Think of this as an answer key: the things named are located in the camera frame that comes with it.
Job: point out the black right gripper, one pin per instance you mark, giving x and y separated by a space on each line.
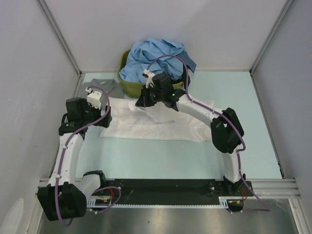
144 101

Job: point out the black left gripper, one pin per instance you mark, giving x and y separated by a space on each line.
105 121

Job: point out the white long sleeve shirt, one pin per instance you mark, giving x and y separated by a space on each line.
153 123

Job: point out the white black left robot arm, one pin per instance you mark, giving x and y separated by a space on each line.
62 198

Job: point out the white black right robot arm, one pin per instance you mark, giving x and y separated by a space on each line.
226 130

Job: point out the light blue long sleeve shirt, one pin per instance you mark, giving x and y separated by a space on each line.
144 52

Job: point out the olive green plastic basket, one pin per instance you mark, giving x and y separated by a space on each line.
132 89

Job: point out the folded grey polo shirt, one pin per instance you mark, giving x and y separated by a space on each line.
111 87

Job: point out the black garment in basket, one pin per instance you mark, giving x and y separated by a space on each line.
186 80

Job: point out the dark blue patterned shirt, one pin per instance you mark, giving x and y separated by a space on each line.
191 65

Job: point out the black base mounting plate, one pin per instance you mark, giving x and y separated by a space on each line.
177 191

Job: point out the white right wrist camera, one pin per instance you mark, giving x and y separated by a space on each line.
149 78

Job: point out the white slotted cable duct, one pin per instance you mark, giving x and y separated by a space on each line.
98 203

